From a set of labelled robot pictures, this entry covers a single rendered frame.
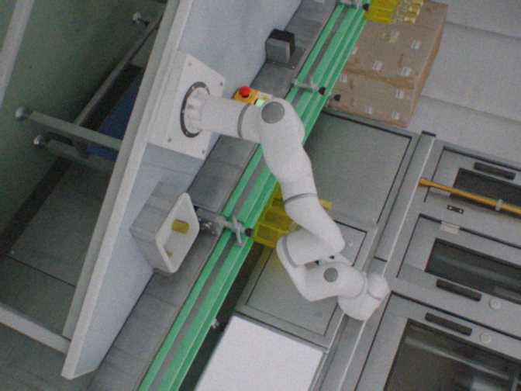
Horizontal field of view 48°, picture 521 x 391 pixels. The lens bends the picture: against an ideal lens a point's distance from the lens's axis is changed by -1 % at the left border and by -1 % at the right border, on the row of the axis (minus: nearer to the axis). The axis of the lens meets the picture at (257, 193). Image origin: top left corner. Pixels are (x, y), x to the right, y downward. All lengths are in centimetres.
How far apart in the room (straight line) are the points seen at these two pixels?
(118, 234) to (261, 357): 62
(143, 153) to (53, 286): 79
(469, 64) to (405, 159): 470
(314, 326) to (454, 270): 52
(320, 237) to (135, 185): 51
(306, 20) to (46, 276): 135
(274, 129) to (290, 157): 8
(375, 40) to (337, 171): 380
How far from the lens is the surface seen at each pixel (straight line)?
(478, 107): 653
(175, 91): 154
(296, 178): 141
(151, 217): 163
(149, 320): 181
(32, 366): 213
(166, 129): 153
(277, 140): 139
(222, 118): 154
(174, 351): 178
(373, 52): 584
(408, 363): 196
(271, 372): 189
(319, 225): 140
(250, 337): 193
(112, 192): 165
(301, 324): 193
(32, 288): 224
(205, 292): 183
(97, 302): 164
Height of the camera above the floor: 151
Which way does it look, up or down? 17 degrees down
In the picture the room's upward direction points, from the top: 109 degrees clockwise
